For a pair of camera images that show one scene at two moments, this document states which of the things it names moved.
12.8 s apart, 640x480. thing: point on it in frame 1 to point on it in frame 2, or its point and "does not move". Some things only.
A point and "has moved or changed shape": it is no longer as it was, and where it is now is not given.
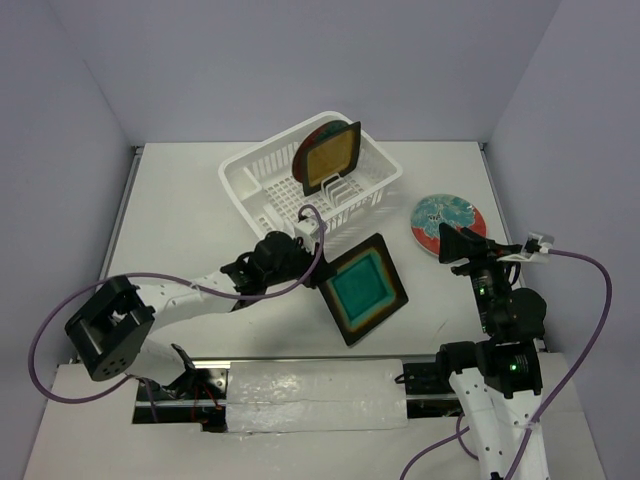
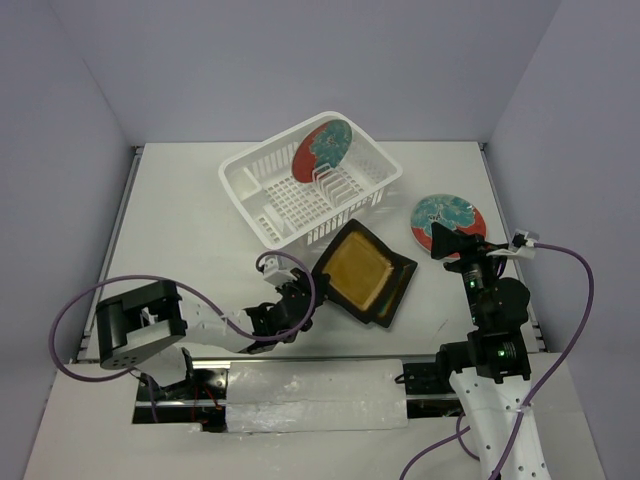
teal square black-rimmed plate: [365, 289] has moved or changed shape
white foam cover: [316, 395] does not move
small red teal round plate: [434, 210] does not move
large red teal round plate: [312, 137] does not move
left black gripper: [323, 272] to [302, 283]
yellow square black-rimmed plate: [337, 153] to [359, 267]
